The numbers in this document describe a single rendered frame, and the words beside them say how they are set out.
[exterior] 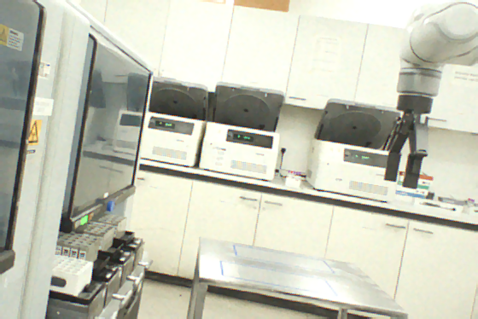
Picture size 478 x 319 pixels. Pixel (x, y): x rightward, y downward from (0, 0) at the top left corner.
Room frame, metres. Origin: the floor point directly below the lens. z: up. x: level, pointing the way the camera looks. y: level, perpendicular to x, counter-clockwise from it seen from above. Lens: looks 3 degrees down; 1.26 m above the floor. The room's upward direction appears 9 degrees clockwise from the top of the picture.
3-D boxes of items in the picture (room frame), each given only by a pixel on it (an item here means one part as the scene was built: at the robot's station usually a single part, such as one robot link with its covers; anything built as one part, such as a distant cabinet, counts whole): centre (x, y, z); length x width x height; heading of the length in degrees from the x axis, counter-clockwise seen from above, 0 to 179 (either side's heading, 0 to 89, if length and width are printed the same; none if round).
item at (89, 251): (1.23, 0.20, 0.85); 0.12 x 0.02 x 0.06; 173
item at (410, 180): (1.02, -0.52, 1.22); 0.03 x 0.01 x 0.07; 83
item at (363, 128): (3.51, -1.31, 1.25); 0.62 x 0.56 x 0.69; 172
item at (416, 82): (1.09, -0.53, 1.43); 0.09 x 0.09 x 0.06
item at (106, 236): (1.39, 0.19, 0.85); 0.12 x 0.02 x 0.06; 172
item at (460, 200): (3.50, -2.17, 0.97); 0.24 x 0.12 x 0.13; 72
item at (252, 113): (3.62, -0.46, 1.24); 0.62 x 0.56 x 0.69; 173
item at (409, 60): (1.08, -0.53, 1.54); 0.13 x 0.11 x 0.16; 167
